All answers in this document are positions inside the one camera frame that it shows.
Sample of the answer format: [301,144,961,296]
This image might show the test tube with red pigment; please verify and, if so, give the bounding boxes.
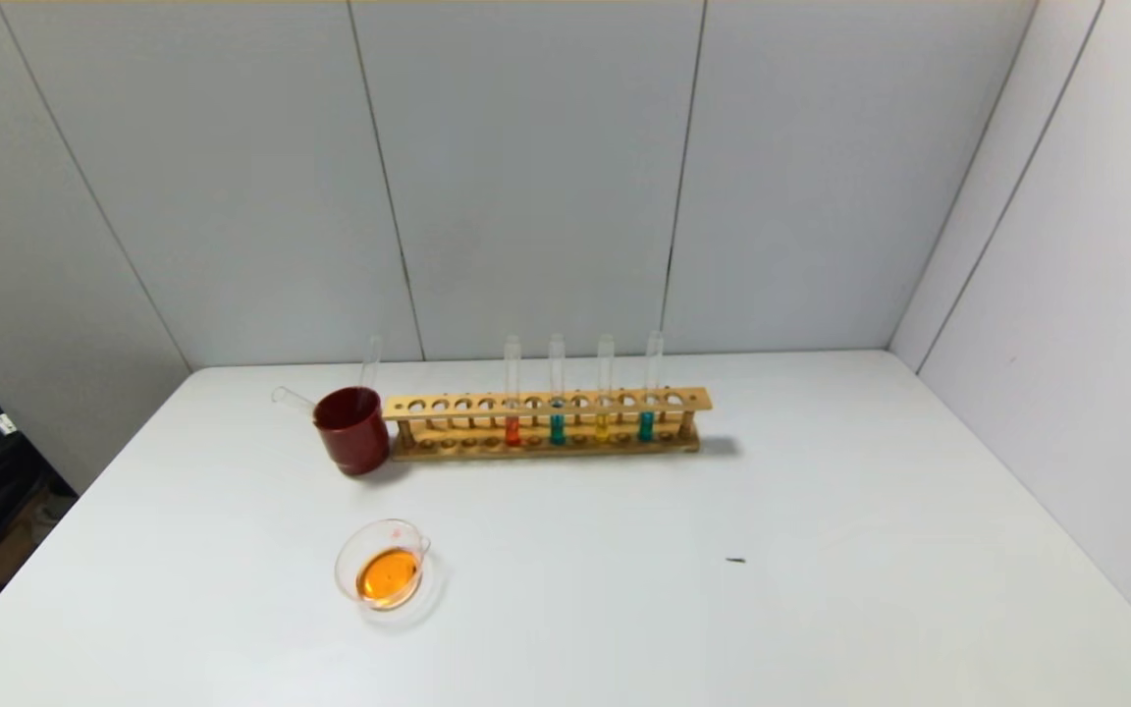
[504,335,523,449]

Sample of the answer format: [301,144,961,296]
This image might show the clear glass beaker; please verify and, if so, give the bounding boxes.
[334,518,434,614]

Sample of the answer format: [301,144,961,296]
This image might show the test tube with teal pigment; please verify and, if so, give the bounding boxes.
[549,333,567,447]
[637,330,667,443]

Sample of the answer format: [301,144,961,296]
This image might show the dark red cup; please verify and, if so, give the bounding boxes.
[313,386,393,477]

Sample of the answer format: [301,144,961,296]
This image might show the wooden test tube rack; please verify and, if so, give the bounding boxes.
[381,387,714,462]

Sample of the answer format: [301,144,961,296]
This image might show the test tube with orange-red pigment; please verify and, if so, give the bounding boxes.
[357,334,384,396]

